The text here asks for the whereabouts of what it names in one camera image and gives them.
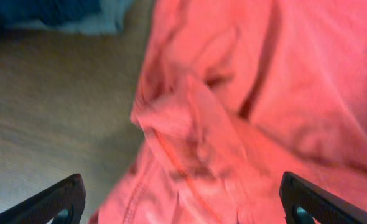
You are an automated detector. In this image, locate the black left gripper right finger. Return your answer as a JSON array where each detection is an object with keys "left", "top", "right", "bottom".
[{"left": 279, "top": 172, "right": 367, "bottom": 224}]

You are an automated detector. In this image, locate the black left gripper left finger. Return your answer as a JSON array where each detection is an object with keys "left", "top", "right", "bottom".
[{"left": 0, "top": 174, "right": 86, "bottom": 224}]

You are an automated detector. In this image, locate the red orange t-shirt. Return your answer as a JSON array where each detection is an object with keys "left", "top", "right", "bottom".
[{"left": 90, "top": 0, "right": 367, "bottom": 223}]

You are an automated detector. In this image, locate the folded grey garment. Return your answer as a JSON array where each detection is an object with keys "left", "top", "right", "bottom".
[{"left": 11, "top": 0, "right": 134, "bottom": 35}]

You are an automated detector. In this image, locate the folded navy blue garment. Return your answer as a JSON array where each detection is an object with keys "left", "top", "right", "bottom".
[{"left": 0, "top": 0, "right": 101, "bottom": 29}]

